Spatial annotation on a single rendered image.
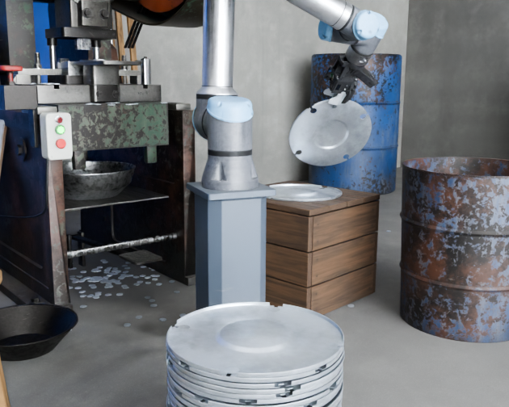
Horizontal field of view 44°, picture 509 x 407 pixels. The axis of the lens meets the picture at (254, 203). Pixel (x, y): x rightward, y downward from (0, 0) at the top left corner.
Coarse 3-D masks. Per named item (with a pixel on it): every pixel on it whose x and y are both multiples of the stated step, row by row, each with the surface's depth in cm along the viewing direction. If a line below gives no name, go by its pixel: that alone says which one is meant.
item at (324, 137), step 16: (304, 112) 209; (320, 112) 210; (336, 112) 211; (352, 112) 212; (304, 128) 214; (320, 128) 215; (336, 128) 216; (352, 128) 216; (368, 128) 217; (304, 144) 218; (320, 144) 220; (336, 144) 221; (352, 144) 221; (304, 160) 224; (320, 160) 225; (336, 160) 226
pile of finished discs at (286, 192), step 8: (280, 184) 224; (288, 184) 225; (296, 184) 225; (304, 184) 225; (280, 192) 210; (288, 192) 208; (296, 192) 208; (304, 192) 209; (312, 192) 209; (320, 192) 212; (328, 192) 212; (336, 192) 212; (288, 200) 198; (296, 200) 197; (304, 200) 197; (312, 200) 198; (320, 200) 199
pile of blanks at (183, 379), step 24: (168, 360) 102; (336, 360) 97; (168, 384) 100; (192, 384) 93; (216, 384) 92; (240, 384) 89; (264, 384) 89; (288, 384) 90; (312, 384) 92; (336, 384) 98
